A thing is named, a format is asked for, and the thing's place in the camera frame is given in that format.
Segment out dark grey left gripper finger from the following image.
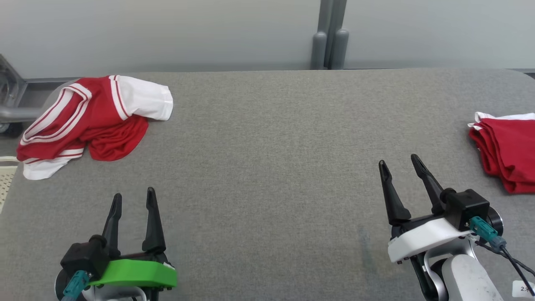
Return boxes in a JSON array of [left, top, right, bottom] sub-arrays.
[[142, 187, 167, 254], [102, 193, 122, 257]]

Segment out left black cable teal connector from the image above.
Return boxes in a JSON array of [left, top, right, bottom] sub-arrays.
[[62, 270, 91, 301]]

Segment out white perforated laundry basket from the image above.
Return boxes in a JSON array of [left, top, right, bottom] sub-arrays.
[[0, 156, 20, 214]]

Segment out red garment with white trim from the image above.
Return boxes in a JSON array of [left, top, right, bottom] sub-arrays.
[[467, 111, 535, 194]]

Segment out black cable teal connector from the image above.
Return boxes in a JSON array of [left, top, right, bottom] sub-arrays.
[[469, 216, 535, 293], [62, 270, 91, 301]]

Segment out white band right gripper body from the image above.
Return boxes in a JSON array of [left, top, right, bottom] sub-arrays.
[[387, 213, 473, 264]]

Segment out right black cable teal connector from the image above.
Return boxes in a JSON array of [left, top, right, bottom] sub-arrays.
[[469, 216, 535, 293]]

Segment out grey vertical post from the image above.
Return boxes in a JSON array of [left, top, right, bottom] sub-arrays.
[[310, 0, 350, 71]]

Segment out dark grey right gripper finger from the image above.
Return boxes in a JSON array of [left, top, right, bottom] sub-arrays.
[[410, 154, 447, 216], [379, 160, 413, 227]]

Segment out white cable label tag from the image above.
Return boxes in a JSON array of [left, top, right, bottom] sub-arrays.
[[512, 280, 535, 298]]

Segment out red white striped jersey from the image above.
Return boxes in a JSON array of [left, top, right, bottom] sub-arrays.
[[17, 75, 174, 181]]

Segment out green band left gripper body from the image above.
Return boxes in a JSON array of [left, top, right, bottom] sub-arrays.
[[88, 251, 178, 291]]

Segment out grey metal trolley frame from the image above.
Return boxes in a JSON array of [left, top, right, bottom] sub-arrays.
[[0, 54, 64, 137]]

